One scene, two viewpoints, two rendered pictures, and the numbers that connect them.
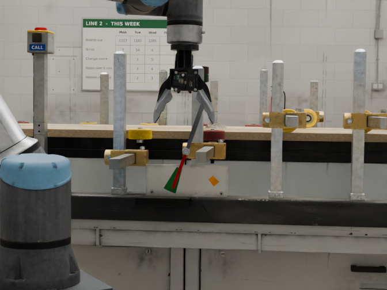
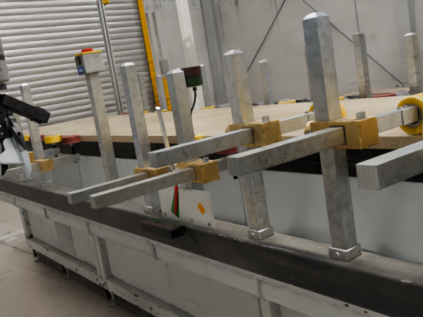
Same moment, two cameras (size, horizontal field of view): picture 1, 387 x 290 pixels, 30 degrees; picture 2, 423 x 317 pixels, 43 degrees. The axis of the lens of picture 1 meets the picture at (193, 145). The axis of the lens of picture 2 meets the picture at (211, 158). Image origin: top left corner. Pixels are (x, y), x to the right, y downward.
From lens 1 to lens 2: 1.80 m
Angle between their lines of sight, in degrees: 49
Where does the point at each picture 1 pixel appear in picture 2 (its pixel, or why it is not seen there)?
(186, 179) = (182, 203)
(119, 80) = (127, 94)
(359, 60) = (309, 33)
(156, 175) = (164, 196)
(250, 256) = not seen: hidden behind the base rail
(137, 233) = (174, 253)
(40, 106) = (97, 124)
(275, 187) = (253, 224)
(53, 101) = not seen: outside the picture
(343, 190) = (398, 221)
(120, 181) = (148, 199)
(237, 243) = (242, 283)
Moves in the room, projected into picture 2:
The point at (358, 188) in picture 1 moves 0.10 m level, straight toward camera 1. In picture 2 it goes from (338, 240) to (297, 256)
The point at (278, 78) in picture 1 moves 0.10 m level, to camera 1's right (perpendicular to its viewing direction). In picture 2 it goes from (231, 77) to (264, 72)
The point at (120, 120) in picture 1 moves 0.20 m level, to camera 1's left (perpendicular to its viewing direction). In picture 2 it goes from (135, 137) to (101, 138)
